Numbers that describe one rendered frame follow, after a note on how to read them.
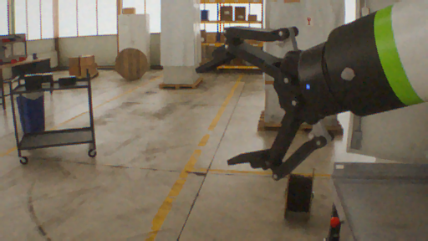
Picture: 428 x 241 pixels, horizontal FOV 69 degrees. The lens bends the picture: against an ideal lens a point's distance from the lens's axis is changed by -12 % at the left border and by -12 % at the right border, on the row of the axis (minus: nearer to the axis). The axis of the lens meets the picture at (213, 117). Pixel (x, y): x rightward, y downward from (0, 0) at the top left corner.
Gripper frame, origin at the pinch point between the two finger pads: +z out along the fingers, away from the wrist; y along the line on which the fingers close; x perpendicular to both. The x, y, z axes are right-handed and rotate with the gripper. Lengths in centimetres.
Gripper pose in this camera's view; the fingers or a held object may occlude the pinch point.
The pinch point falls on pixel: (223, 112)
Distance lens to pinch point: 49.3
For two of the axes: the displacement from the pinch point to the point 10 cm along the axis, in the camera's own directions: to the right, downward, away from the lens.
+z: -5.9, 1.9, 7.8
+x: -7.4, 2.7, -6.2
